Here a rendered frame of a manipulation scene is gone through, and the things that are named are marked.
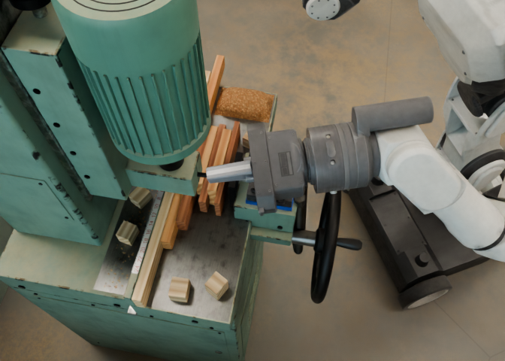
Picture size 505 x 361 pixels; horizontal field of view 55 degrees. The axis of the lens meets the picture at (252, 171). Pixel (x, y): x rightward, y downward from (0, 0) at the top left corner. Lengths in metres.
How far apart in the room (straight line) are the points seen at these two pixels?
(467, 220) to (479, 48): 0.34
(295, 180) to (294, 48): 2.08
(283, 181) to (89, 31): 0.29
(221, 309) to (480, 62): 0.68
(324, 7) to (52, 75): 0.67
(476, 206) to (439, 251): 1.24
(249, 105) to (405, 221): 0.95
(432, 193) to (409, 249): 1.24
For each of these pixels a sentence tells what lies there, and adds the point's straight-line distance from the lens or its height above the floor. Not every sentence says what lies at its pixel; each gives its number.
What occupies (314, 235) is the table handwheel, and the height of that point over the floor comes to 0.83.
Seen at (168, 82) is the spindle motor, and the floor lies 1.38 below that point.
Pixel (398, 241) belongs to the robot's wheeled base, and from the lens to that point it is 1.92.
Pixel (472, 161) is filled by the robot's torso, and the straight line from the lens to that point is 1.58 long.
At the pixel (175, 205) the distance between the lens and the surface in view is 1.08.
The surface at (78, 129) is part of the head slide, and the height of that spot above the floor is 1.25.
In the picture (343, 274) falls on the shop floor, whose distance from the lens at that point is 2.03.
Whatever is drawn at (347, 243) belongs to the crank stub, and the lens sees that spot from 1.06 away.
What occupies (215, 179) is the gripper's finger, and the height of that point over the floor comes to 1.34.
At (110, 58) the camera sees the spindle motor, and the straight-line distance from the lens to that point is 0.63.
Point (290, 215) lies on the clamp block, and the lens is 1.04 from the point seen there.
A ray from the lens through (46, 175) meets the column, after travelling 0.94.
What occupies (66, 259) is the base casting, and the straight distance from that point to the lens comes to 1.24.
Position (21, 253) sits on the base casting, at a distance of 1.29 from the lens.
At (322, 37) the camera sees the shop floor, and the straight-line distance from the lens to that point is 2.74.
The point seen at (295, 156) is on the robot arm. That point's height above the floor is 1.37.
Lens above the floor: 1.89
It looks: 60 degrees down
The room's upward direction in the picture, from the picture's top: straight up
